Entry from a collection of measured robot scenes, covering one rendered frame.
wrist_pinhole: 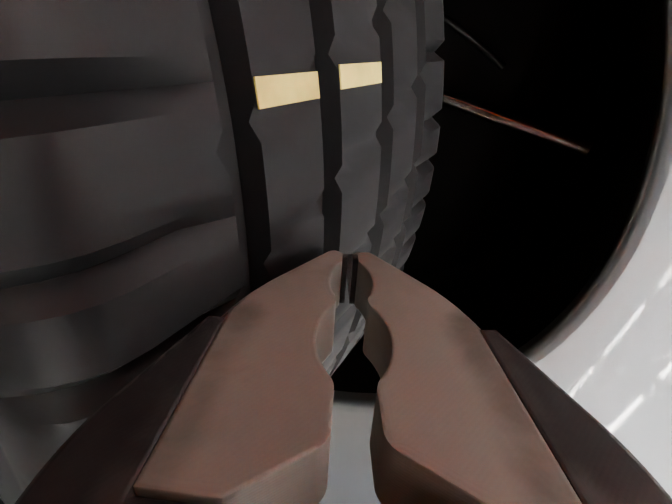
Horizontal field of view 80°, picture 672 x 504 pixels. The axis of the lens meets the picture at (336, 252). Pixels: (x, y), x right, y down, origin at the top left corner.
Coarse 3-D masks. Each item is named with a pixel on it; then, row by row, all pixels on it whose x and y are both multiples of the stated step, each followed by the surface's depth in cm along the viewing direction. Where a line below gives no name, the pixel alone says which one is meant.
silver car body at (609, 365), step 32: (640, 256) 31; (640, 288) 32; (608, 320) 34; (640, 320) 33; (576, 352) 37; (608, 352) 35; (640, 352) 34; (576, 384) 38; (608, 384) 37; (640, 384) 35; (352, 416) 56; (608, 416) 38; (640, 416) 36; (352, 448) 59; (640, 448) 37; (352, 480) 62
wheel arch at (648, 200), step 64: (448, 0) 58; (512, 0) 55; (576, 0) 52; (640, 0) 37; (448, 64) 62; (512, 64) 58; (576, 64) 54; (640, 64) 40; (448, 128) 65; (576, 128) 57; (640, 128) 36; (448, 192) 70; (512, 192) 65; (576, 192) 59; (640, 192) 30; (448, 256) 74; (512, 256) 68; (576, 256) 45; (512, 320) 50; (576, 320) 36
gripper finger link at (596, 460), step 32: (512, 352) 8; (512, 384) 8; (544, 384) 8; (544, 416) 7; (576, 416) 7; (576, 448) 6; (608, 448) 6; (576, 480) 6; (608, 480) 6; (640, 480) 6
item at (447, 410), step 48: (384, 288) 10; (384, 336) 9; (432, 336) 9; (480, 336) 9; (384, 384) 7; (432, 384) 7; (480, 384) 8; (384, 432) 6; (432, 432) 7; (480, 432) 7; (528, 432) 7; (384, 480) 7; (432, 480) 6; (480, 480) 6; (528, 480) 6
